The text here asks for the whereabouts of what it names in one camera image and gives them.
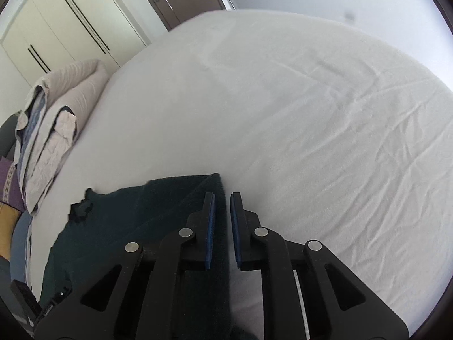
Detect purple patterned cushion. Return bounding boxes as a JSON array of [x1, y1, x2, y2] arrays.
[[0, 158, 26, 213]]

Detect long black wardrobe handle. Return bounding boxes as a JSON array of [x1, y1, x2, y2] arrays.
[[65, 0, 111, 52]]

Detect white bed sheet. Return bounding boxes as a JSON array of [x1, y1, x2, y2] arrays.
[[26, 9, 453, 340]]

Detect white wardrobe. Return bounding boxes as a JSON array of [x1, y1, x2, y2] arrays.
[[0, 0, 147, 89]]

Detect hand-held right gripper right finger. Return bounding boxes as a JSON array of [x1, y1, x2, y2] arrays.
[[230, 191, 409, 340]]

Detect dark green knit garment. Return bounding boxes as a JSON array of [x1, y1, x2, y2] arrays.
[[39, 172, 234, 340]]

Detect folded beige duvet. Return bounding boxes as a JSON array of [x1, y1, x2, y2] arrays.
[[14, 59, 108, 216]]

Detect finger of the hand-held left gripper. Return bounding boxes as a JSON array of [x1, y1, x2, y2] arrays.
[[38, 288, 69, 317]]

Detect short black wardrobe handle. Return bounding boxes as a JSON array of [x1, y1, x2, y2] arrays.
[[27, 44, 52, 73]]

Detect yellow cushion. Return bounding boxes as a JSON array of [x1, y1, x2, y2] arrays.
[[0, 202, 20, 261]]

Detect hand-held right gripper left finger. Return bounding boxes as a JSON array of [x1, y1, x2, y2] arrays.
[[33, 192, 216, 340]]

